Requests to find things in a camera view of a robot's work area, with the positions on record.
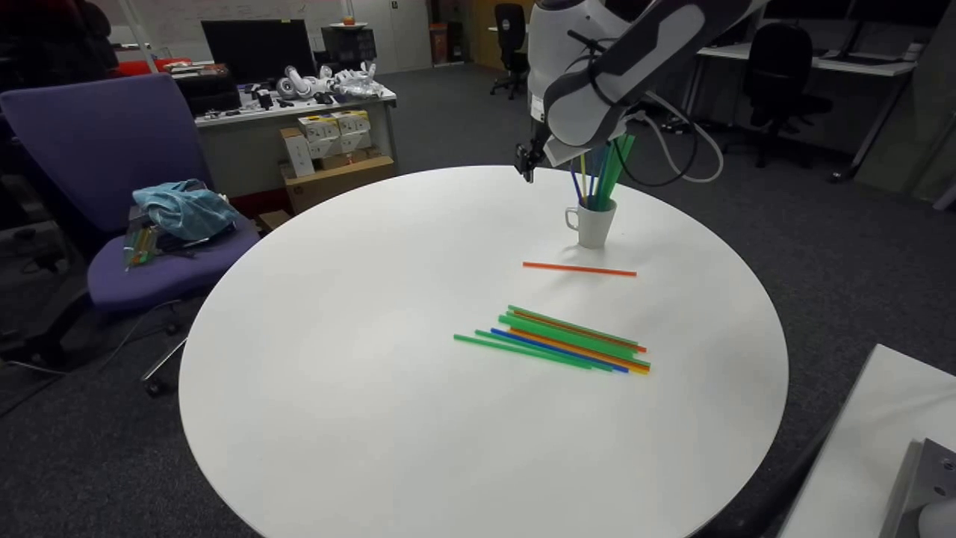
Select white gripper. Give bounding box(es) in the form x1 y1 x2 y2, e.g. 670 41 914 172
511 77 633 184

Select green straw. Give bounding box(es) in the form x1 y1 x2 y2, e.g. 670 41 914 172
497 311 645 363
452 331 602 374
591 147 617 213
497 313 639 368
602 132 639 213
596 142 626 213

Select white mug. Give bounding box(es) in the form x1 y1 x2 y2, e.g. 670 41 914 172
561 196 620 250

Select brownish orange straw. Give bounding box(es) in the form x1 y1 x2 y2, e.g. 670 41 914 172
505 301 653 356

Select yellow-orange straw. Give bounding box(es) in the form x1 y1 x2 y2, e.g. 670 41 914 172
517 329 654 375

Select black office chair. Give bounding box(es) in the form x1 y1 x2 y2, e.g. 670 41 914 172
491 0 535 102
738 17 836 171

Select white packing boxes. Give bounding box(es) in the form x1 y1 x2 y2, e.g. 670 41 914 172
297 106 376 159

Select cardboard box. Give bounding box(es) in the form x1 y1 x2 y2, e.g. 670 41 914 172
281 151 402 217

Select clear plastic bags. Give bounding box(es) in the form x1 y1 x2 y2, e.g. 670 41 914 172
275 59 385 105

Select white office desk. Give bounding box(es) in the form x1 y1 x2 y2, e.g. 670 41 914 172
191 83 402 202

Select black monitor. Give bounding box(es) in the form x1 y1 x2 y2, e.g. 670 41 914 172
200 17 316 85

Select black box on desk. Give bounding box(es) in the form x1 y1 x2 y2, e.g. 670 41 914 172
176 72 243 120

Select long white desk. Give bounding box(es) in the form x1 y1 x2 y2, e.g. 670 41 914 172
699 39 930 83

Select teal cloth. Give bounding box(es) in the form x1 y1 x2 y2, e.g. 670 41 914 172
122 175 243 269

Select red object on desk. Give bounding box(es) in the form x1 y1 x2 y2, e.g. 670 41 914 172
118 56 197 80

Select purple office chair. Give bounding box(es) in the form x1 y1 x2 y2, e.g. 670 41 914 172
0 75 263 399

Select white robot mounting table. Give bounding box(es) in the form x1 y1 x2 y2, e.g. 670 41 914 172
778 341 956 538

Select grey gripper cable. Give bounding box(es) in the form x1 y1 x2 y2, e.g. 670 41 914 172
621 102 727 189

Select grey metal bracket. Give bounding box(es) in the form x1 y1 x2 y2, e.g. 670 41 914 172
880 437 956 538

